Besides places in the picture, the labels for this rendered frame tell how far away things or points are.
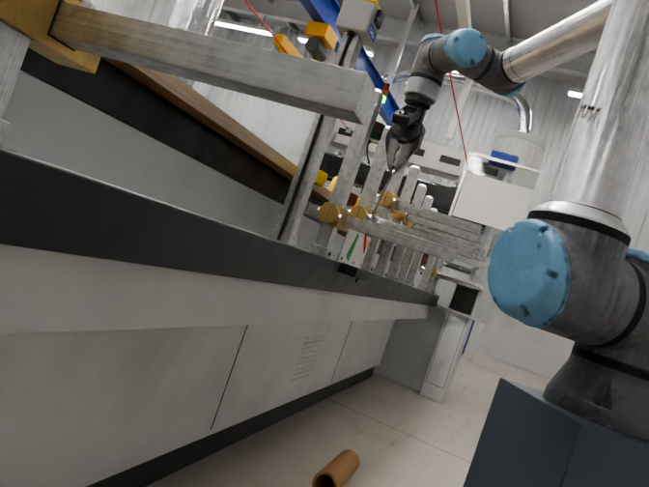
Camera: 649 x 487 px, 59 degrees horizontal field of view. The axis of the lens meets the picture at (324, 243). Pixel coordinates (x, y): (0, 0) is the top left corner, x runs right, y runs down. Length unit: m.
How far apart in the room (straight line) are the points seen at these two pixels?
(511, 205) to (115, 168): 3.45
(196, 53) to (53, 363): 0.71
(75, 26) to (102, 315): 0.37
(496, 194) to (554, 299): 3.36
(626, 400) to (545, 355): 9.41
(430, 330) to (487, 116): 7.27
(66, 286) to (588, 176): 0.72
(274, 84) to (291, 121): 11.62
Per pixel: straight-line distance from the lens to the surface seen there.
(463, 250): 1.64
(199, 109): 1.07
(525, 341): 10.39
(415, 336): 4.31
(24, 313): 0.68
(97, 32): 0.54
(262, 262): 1.02
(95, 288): 0.74
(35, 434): 1.13
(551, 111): 11.08
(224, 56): 0.46
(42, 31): 0.57
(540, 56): 1.44
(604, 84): 0.98
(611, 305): 0.92
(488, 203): 4.19
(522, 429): 1.02
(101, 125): 0.97
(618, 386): 1.00
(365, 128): 1.44
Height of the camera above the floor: 0.70
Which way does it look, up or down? 1 degrees up
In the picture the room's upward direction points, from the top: 19 degrees clockwise
